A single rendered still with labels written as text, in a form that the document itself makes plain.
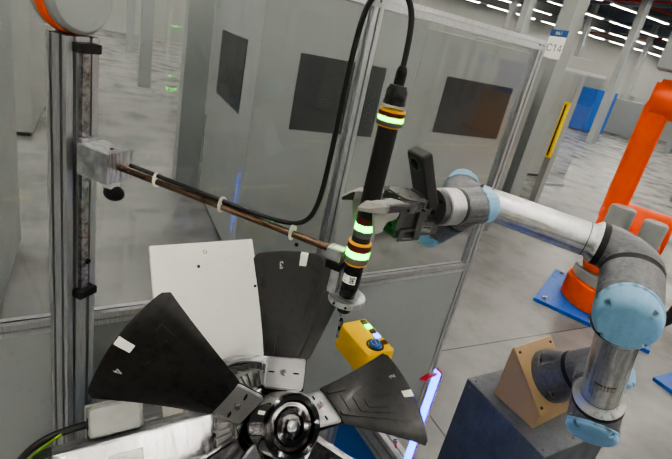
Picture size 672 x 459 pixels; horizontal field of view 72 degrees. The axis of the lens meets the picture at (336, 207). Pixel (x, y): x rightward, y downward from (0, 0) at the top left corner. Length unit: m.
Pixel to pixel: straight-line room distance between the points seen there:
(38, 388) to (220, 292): 0.73
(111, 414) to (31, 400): 0.72
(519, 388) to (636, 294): 0.61
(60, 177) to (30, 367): 0.67
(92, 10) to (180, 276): 0.61
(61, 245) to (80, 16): 0.53
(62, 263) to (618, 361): 1.28
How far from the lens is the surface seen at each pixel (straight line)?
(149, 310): 0.89
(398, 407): 1.15
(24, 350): 1.64
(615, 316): 1.03
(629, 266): 1.07
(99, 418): 1.07
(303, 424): 0.98
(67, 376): 1.51
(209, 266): 1.21
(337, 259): 0.85
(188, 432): 1.07
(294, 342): 1.01
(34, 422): 1.83
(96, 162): 1.13
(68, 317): 1.39
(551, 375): 1.51
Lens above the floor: 1.92
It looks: 21 degrees down
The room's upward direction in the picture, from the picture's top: 12 degrees clockwise
